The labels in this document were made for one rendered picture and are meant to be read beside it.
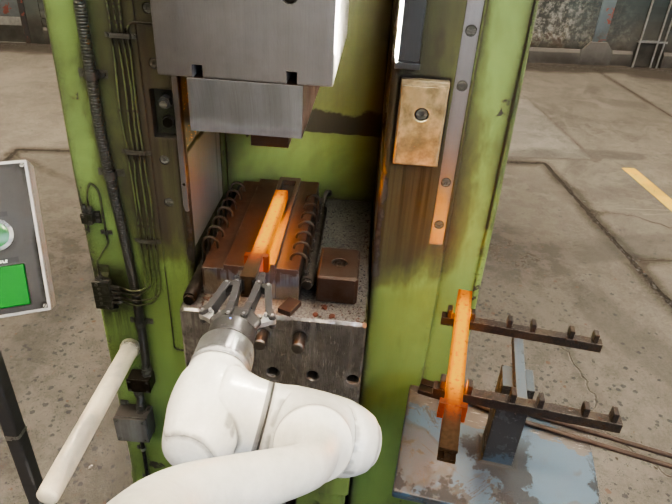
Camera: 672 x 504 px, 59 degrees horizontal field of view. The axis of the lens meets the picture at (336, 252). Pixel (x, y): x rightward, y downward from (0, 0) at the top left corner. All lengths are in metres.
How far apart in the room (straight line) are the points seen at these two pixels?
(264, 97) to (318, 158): 0.57
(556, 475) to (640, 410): 1.31
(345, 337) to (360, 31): 0.73
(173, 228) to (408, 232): 0.53
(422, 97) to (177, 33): 0.45
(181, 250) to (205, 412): 0.68
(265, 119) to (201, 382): 0.48
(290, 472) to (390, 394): 0.98
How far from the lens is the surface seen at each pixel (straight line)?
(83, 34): 1.25
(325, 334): 1.20
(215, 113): 1.08
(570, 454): 1.40
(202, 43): 1.05
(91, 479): 2.17
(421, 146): 1.19
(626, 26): 8.08
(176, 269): 1.44
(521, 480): 1.31
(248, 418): 0.80
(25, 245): 1.21
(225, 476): 0.56
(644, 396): 2.70
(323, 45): 1.01
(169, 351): 1.60
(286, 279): 1.21
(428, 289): 1.38
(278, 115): 1.05
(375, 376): 1.55
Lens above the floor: 1.65
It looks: 32 degrees down
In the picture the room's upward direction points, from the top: 4 degrees clockwise
